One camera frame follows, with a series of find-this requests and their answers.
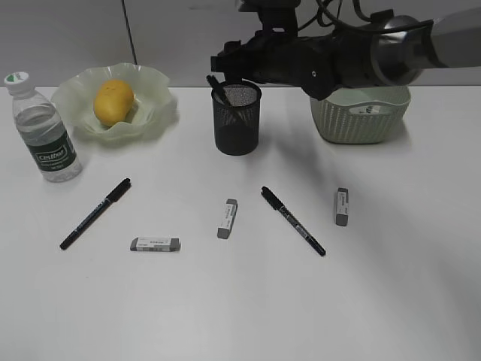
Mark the pale green wavy plate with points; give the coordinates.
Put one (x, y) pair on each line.
(154, 108)

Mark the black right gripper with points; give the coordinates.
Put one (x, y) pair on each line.
(318, 65)

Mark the clear plastic water bottle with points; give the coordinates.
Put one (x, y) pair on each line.
(42, 130)

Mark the black mesh pen holder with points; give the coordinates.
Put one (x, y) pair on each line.
(236, 128)

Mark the black marker pen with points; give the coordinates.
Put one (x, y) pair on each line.
(278, 206)
(220, 92)
(108, 200)

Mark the yellow mango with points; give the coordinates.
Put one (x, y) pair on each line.
(113, 102)

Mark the grey white eraser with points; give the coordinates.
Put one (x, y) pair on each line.
(342, 207)
(228, 217)
(152, 244)

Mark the grey white eraser middle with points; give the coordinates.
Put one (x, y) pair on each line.
(228, 217)

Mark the waste paper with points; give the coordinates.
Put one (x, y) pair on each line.
(370, 110)

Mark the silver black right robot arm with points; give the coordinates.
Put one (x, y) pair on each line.
(388, 50)

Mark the grey white eraser right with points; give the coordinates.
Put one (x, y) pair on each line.
(342, 207)

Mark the grey white eraser left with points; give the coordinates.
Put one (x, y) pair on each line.
(152, 244)

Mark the pale green woven basket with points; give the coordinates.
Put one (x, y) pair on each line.
(337, 125)

